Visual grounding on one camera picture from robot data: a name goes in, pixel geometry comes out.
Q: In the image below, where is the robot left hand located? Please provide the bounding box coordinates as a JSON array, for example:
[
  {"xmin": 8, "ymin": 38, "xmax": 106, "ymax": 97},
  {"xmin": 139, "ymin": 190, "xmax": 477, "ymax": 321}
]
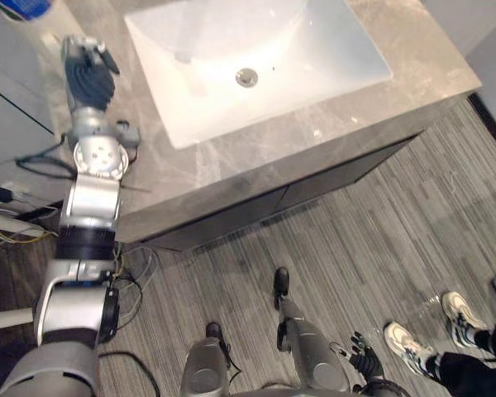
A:
[{"xmin": 60, "ymin": 36, "xmax": 122, "ymax": 113}]

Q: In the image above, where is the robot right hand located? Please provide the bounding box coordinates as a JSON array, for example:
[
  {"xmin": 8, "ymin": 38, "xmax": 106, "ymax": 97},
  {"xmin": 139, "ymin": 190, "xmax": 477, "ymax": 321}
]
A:
[{"xmin": 348, "ymin": 330, "xmax": 384, "ymax": 380}]

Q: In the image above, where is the person's white sneaker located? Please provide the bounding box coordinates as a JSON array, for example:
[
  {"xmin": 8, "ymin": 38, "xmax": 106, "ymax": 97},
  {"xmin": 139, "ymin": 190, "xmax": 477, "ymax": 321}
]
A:
[
  {"xmin": 383, "ymin": 321, "xmax": 436, "ymax": 376},
  {"xmin": 441, "ymin": 290, "xmax": 491, "ymax": 349}
]

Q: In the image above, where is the robot right leg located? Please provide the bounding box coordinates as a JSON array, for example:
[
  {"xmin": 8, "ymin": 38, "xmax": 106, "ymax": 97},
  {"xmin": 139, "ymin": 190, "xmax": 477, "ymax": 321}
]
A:
[{"xmin": 274, "ymin": 267, "xmax": 351, "ymax": 395}]

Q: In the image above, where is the white bottle with blue label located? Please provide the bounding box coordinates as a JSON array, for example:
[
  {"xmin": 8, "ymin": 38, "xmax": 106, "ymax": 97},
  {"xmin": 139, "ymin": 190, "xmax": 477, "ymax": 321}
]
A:
[{"xmin": 0, "ymin": 0, "xmax": 69, "ymax": 22}]

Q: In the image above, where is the white rectangular sink basin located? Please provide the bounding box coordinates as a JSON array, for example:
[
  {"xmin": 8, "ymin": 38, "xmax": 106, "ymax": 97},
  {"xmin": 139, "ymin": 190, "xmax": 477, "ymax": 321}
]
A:
[{"xmin": 123, "ymin": 0, "xmax": 394, "ymax": 151}]

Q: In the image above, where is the white pipe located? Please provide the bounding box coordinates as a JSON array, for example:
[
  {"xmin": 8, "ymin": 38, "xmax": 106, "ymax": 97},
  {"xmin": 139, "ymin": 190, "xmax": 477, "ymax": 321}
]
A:
[{"xmin": 0, "ymin": 208, "xmax": 60, "ymax": 238}]

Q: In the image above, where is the chrome sink drain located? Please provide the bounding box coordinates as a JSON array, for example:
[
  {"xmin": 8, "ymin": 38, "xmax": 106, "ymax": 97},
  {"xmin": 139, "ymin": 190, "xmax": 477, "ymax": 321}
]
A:
[{"xmin": 235, "ymin": 67, "xmax": 259, "ymax": 88}]

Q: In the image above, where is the white rod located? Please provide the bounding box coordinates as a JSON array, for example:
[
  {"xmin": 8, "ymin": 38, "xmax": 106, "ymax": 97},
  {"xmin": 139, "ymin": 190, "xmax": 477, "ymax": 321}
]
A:
[{"xmin": 0, "ymin": 307, "xmax": 39, "ymax": 332}]

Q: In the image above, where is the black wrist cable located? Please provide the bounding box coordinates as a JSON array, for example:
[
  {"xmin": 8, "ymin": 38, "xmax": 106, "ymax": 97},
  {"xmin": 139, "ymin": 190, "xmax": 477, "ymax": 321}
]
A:
[{"xmin": 15, "ymin": 134, "xmax": 78, "ymax": 179}]

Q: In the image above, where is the yellow cable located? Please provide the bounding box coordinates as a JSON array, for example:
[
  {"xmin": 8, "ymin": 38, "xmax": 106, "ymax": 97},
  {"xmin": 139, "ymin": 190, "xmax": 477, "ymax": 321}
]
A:
[{"xmin": 0, "ymin": 198, "xmax": 55, "ymax": 246}]

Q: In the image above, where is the grey floor cable bundle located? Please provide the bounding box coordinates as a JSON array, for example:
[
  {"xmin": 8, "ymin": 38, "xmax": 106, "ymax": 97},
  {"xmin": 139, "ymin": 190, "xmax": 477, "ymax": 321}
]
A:
[{"xmin": 111, "ymin": 243, "xmax": 160, "ymax": 320}]

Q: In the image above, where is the black floor cable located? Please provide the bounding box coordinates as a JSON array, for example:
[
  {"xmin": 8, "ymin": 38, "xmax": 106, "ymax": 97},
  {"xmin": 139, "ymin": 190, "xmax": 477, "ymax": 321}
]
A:
[{"xmin": 98, "ymin": 349, "xmax": 160, "ymax": 397}]

